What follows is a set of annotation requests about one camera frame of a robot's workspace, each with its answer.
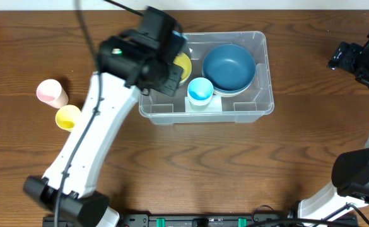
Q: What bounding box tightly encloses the yellow small bowl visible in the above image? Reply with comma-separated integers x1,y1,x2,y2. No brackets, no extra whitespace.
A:
173,53,192,86

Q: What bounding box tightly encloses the blue cup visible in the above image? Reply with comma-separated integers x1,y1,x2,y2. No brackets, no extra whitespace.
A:
187,78,214,101

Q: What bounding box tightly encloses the cream cup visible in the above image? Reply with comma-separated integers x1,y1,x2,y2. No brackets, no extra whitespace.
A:
187,95,212,107

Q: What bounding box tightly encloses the green cup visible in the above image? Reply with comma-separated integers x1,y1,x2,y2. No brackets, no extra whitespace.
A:
189,103,208,112

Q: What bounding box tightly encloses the dark blue bowl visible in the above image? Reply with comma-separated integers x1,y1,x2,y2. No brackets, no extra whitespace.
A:
202,44,256,75
202,72,255,93

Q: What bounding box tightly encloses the large cream bowl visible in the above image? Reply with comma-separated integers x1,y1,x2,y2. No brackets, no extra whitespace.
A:
213,87,249,98

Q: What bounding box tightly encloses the yellow cup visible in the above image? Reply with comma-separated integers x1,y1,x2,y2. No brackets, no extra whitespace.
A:
55,105,81,132
172,31,191,57

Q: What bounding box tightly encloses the pink cup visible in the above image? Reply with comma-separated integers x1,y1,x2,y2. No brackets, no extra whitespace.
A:
36,79,69,108

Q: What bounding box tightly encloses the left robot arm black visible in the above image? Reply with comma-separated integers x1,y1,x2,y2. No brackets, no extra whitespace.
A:
23,7,186,226

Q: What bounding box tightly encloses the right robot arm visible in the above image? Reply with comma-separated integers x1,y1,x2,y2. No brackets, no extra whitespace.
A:
291,32,369,226

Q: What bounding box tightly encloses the clear plastic storage container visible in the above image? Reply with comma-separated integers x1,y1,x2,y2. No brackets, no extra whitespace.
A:
139,31,274,125

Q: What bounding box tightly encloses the left black cable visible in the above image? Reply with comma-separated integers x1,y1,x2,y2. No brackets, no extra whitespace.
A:
53,0,146,227

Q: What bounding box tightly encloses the black cable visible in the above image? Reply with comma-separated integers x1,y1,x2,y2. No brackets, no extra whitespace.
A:
53,0,146,227
344,203,369,227

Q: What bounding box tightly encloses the right black cable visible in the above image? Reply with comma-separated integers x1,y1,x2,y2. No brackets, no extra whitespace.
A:
344,203,369,227

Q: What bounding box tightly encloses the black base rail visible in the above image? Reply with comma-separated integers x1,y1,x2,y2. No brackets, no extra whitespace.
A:
42,213,359,227

